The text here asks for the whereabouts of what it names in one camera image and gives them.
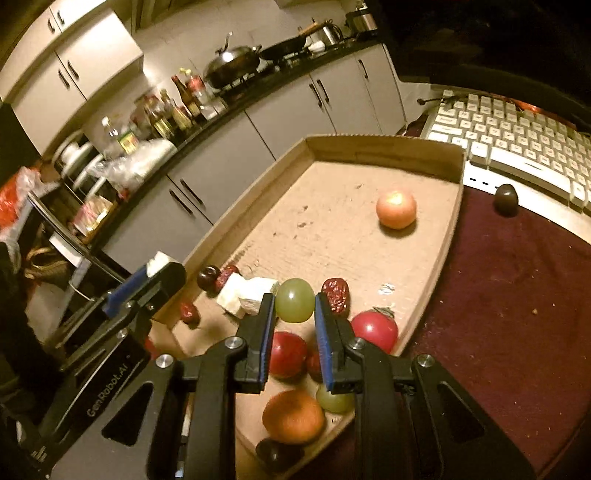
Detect dark countertop appliance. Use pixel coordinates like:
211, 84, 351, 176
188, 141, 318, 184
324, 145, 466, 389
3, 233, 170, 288
345, 10, 379, 34

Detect steel wok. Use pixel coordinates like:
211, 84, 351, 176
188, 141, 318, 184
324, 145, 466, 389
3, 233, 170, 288
203, 32, 264, 90

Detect grey upper wall cabinets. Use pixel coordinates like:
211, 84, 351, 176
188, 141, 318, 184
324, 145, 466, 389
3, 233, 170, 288
0, 0, 144, 158

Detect steel kettle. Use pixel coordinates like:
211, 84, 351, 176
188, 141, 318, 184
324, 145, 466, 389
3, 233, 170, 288
318, 21, 345, 47

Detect black frying pan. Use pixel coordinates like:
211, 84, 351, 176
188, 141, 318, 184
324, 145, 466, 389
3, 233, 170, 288
259, 34, 310, 61

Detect orange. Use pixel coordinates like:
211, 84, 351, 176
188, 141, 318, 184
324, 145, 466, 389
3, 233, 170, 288
262, 390, 326, 445
375, 190, 417, 230

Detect row of sauce bottles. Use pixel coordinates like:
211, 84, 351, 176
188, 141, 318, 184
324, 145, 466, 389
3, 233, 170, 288
131, 67, 229, 139

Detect green grape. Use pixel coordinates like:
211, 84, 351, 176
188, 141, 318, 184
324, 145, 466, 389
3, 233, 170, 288
275, 278, 315, 323
315, 383, 356, 414

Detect dark grape near keyboard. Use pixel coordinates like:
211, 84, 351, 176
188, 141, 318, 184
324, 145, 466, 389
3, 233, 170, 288
494, 183, 519, 217

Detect red plastic bag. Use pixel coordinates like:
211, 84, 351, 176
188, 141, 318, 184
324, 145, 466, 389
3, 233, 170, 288
0, 166, 61, 241

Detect black computer monitor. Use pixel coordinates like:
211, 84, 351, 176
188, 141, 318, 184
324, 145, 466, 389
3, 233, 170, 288
369, 0, 591, 121

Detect dark plum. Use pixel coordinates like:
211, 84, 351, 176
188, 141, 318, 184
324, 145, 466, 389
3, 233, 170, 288
255, 438, 296, 474
197, 265, 221, 291

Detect snack packets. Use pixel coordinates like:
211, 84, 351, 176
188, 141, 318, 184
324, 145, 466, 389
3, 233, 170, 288
74, 194, 116, 236

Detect wicker basket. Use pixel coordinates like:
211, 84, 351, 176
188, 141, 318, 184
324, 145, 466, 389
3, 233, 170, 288
25, 244, 70, 282

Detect shallow cardboard tray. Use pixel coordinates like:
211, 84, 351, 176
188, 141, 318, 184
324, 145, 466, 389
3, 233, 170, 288
148, 134, 466, 474

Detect white computer keyboard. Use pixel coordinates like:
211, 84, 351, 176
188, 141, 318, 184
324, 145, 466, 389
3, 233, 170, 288
418, 90, 591, 210

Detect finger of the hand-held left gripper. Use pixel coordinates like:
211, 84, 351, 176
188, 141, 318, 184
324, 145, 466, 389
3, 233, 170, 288
55, 268, 155, 370
139, 261, 188, 324

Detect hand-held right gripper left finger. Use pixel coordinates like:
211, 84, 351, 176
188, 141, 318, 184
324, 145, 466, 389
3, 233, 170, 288
51, 293, 277, 480

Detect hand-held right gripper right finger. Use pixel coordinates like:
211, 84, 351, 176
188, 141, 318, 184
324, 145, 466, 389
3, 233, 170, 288
314, 292, 536, 480

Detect grey kitchen counter cabinets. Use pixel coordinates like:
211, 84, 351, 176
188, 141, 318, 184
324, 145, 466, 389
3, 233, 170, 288
92, 44, 407, 273

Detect clear plastic bag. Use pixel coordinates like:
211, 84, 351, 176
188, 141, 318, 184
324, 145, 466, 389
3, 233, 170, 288
88, 138, 178, 190

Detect red apple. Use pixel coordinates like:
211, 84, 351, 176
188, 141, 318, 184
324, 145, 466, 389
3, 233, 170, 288
269, 331, 308, 380

